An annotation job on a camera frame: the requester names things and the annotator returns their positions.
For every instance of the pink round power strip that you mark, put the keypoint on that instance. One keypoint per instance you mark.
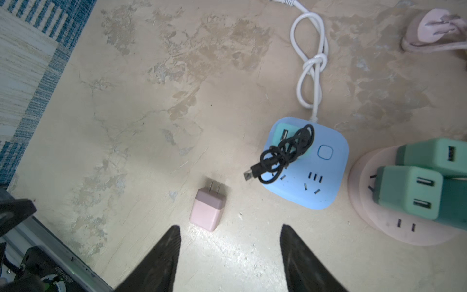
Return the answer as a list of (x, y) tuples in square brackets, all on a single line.
[(402, 227)]

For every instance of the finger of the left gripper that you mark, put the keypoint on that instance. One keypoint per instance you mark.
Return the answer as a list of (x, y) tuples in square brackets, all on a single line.
[(14, 212)]

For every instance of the blue charger adapter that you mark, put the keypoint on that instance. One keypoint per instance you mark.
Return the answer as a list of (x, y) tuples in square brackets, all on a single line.
[(285, 131)]

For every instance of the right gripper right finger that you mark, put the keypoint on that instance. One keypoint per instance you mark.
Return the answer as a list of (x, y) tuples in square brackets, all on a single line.
[(304, 272)]

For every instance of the teal charger adapter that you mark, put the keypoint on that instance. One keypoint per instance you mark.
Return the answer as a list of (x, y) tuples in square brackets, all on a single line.
[(453, 204)]

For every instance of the green charger adapter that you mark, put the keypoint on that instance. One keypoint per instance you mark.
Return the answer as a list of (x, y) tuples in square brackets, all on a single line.
[(409, 189), (447, 156)]

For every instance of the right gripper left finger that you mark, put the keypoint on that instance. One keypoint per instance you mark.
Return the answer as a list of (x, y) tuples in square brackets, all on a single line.
[(157, 271)]

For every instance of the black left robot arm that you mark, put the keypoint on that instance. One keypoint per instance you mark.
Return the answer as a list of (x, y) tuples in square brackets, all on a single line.
[(37, 272)]

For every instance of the blue square power strip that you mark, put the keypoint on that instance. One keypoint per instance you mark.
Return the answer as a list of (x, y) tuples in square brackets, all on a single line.
[(313, 180)]

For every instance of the pink charger adapter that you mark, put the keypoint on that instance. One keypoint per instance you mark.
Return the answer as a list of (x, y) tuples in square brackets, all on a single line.
[(209, 204)]

